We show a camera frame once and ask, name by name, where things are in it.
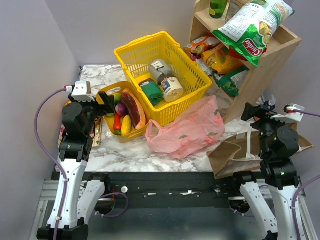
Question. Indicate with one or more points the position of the clear water bottle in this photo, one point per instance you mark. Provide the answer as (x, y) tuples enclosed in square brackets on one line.
[(234, 7)]

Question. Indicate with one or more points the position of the green glass bottle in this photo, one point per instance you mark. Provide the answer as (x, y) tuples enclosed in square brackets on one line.
[(217, 8)]

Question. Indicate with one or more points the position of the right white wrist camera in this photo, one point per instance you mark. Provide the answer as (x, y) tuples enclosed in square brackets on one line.
[(293, 114)]

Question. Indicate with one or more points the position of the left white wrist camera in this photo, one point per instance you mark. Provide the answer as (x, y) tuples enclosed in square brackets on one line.
[(80, 92)]

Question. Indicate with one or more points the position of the small yellow plastic bin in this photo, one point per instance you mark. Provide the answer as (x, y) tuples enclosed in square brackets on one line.
[(118, 88)]

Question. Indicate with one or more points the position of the orange snack packet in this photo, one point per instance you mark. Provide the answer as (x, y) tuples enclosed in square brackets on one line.
[(202, 44)]

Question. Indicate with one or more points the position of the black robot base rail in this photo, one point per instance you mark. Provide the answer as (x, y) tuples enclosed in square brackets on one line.
[(141, 190)]

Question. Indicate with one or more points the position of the wooden shelf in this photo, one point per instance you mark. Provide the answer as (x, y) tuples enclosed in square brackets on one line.
[(282, 45)]

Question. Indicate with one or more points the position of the green snack bag lower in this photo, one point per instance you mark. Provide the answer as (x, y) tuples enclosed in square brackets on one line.
[(231, 83)]

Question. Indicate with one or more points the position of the large yellow shopping basket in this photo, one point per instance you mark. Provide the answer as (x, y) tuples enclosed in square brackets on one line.
[(160, 58)]

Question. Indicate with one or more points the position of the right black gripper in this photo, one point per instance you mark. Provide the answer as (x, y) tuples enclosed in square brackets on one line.
[(258, 110)]

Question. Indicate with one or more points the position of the green Chuba chips bag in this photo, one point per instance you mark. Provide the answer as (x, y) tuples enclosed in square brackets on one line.
[(252, 27)]

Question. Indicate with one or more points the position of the silver snack packet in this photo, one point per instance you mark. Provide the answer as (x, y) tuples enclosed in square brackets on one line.
[(200, 62)]

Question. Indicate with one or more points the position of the pink plastic grocery bag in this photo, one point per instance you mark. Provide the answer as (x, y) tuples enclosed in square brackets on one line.
[(200, 126)]

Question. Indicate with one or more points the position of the yellow snack bag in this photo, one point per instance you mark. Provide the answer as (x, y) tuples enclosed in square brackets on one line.
[(219, 60)]

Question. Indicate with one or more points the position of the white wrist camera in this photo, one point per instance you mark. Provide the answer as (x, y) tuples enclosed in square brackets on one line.
[(80, 92), (293, 114)]

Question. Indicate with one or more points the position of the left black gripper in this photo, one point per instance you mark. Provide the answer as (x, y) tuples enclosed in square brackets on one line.
[(100, 106)]

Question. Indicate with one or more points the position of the brown burlap tote bag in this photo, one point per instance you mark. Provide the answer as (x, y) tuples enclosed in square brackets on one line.
[(236, 154)]

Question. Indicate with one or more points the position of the toy mango green yellow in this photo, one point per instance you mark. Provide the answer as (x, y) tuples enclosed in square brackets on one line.
[(117, 98)]

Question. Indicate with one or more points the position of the green toilet paper roll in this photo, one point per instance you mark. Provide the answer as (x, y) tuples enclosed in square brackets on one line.
[(152, 91)]

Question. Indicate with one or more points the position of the red snack bag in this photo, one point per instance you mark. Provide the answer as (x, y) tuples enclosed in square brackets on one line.
[(235, 54)]

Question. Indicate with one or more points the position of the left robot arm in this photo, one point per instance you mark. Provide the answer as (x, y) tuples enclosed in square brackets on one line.
[(72, 210)]

